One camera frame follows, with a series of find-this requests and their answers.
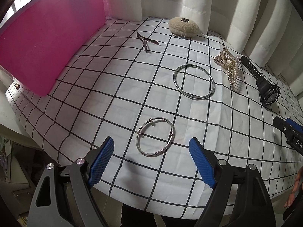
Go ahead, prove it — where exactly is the black digital wrist watch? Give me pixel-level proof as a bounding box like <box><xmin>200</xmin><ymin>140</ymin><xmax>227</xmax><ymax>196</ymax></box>
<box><xmin>240</xmin><ymin>56</ymin><xmax>280</xmax><ymax>107</ymax></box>

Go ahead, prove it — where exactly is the pearl hair claw clip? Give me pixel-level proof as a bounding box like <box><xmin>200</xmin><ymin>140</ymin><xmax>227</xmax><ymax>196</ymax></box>
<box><xmin>214</xmin><ymin>46</ymin><xmax>239</xmax><ymax>86</ymax></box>

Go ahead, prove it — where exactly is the large silver bangle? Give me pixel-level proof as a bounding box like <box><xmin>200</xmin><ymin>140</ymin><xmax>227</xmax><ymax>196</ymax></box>
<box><xmin>173</xmin><ymin>64</ymin><xmax>216</xmax><ymax>100</ymax></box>

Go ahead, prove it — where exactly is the person's right hand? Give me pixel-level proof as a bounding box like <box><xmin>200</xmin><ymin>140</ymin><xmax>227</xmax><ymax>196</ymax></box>
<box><xmin>284</xmin><ymin>167</ymin><xmax>303</xmax><ymax>208</ymax></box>

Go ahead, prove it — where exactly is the white black grid tablecloth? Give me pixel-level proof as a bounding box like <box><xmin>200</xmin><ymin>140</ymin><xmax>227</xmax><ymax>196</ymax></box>
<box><xmin>6</xmin><ymin>17</ymin><xmax>302</xmax><ymax>219</ymax></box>

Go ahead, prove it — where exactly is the dark rectangular hair clip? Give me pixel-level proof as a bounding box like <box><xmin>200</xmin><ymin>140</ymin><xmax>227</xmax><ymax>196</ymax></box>
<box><xmin>136</xmin><ymin>32</ymin><xmax>160</xmax><ymax>53</ymax></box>

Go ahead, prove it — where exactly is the pink plastic storage bin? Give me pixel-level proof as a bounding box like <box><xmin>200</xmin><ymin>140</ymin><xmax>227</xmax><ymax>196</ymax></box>
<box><xmin>1</xmin><ymin>0</ymin><xmax>105</xmax><ymax>96</ymax></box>

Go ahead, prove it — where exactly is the beige fluffy pouch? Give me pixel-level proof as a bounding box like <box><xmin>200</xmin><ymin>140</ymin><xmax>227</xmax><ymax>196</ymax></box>
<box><xmin>169</xmin><ymin>17</ymin><xmax>200</xmax><ymax>37</ymax></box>

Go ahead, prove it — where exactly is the silver bracelet with beads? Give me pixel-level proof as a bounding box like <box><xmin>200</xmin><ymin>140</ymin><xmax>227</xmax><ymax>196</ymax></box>
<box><xmin>135</xmin><ymin>117</ymin><xmax>176</xmax><ymax>157</ymax></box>

